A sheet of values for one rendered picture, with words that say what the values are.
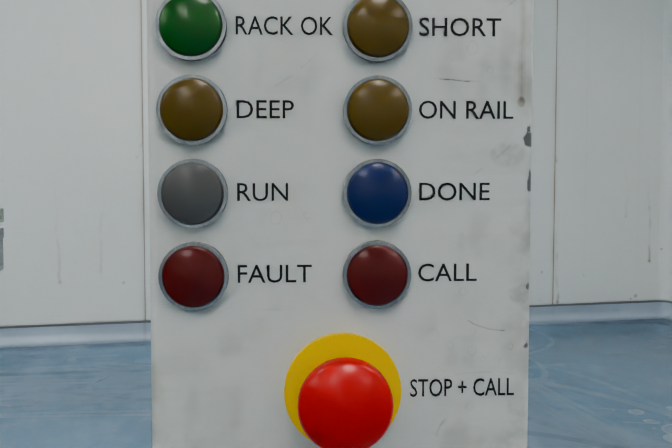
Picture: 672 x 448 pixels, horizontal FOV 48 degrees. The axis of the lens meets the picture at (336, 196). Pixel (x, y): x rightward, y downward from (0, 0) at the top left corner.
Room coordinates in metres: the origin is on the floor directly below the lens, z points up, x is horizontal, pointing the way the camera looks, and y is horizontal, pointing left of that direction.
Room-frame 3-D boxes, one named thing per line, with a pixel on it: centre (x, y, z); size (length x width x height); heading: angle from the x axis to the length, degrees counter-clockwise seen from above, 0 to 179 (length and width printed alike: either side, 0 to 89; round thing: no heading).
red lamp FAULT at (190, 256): (0.32, 0.06, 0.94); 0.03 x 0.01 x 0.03; 93
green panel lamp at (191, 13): (0.32, 0.06, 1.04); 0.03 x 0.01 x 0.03; 93
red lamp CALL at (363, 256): (0.33, -0.02, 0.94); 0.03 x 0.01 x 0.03; 93
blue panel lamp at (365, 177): (0.33, -0.02, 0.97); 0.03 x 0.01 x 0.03; 93
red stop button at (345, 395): (0.32, 0.00, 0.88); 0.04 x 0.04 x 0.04; 3
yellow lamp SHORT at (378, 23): (0.33, -0.02, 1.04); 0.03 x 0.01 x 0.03; 93
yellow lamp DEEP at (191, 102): (0.32, 0.06, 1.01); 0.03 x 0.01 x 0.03; 93
